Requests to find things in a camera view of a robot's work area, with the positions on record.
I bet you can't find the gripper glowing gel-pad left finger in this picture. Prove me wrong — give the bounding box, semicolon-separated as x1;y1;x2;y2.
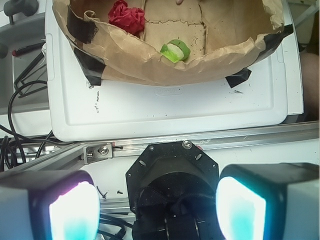
0;170;100;240

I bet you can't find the gripper glowing gel-pad right finger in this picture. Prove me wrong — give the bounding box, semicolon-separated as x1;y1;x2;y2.
215;162;320;240

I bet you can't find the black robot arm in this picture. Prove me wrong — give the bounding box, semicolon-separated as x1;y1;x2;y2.
0;142;320;240

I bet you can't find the white plastic board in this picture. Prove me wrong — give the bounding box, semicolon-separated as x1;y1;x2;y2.
45;0;303;142

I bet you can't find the green plush toy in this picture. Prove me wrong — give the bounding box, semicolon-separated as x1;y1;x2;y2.
160;39;191;63

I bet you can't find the brown paper bag tray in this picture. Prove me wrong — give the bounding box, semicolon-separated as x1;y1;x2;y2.
52;0;293;86

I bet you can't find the red crumpled paper ball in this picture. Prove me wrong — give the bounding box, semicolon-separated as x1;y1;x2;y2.
108;0;145;36

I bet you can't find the aluminium extrusion rail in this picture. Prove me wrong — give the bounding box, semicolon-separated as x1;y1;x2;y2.
13;121;320;171

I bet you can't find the black cable bundle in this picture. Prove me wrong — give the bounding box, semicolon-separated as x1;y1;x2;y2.
0;42;61;173

